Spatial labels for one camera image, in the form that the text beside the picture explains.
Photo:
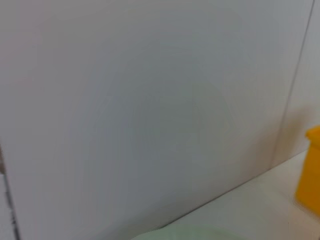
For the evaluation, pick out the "yellow plastic bin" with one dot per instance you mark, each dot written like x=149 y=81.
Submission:
x=308 y=175

